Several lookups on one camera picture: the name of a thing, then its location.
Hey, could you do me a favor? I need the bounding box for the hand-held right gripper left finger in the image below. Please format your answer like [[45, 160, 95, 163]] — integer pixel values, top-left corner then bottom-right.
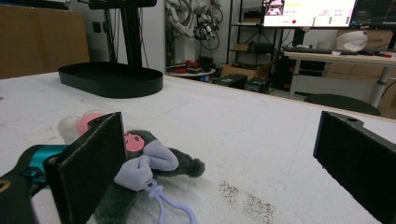
[[43, 111, 127, 224]]

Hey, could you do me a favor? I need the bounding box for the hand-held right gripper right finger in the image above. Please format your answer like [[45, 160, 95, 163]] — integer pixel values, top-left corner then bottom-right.
[[312, 110, 396, 224]]

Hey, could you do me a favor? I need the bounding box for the dark grey plush toy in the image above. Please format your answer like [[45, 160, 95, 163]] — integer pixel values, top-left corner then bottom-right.
[[92, 129, 206, 224]]

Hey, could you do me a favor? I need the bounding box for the white and pink plush toy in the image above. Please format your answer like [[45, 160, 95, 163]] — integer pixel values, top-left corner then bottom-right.
[[57, 109, 107, 145]]

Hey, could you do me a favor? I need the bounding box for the black stand with oval base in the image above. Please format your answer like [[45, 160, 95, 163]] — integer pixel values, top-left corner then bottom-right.
[[58, 0, 164, 100]]

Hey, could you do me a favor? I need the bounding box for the white desk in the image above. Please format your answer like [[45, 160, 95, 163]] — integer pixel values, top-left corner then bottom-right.
[[283, 50, 396, 108]]

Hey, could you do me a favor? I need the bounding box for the white helmet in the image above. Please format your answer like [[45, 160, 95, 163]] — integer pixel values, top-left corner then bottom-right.
[[334, 30, 369, 53]]

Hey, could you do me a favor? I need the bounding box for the black keyboard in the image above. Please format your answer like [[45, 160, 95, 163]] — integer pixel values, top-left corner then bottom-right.
[[284, 45, 334, 55]]

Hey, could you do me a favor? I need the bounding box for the black equipment case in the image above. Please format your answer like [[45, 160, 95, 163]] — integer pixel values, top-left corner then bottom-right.
[[211, 73, 248, 91], [244, 77, 272, 94]]

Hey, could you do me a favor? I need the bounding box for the large brown cardboard box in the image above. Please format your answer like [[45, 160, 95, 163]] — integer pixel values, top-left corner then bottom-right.
[[0, 4, 91, 80]]

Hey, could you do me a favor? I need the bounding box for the round white platform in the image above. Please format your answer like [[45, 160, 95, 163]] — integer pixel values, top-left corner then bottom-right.
[[166, 68, 217, 79]]

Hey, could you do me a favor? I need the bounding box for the open cardboard box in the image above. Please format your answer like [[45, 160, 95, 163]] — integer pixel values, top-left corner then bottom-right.
[[219, 61, 276, 81]]

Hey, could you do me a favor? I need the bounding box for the dark computer monitor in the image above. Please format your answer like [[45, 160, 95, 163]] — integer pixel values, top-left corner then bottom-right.
[[349, 0, 396, 31]]

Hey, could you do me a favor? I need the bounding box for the black metal shelf rack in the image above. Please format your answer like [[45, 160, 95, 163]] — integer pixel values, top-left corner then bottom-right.
[[226, 0, 283, 65]]

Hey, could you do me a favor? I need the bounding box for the bright computer monitor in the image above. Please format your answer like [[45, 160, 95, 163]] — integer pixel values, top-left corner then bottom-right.
[[262, 0, 358, 29]]

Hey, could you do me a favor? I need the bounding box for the white robot with cables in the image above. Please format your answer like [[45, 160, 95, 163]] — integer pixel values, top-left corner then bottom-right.
[[164, 0, 225, 52]]

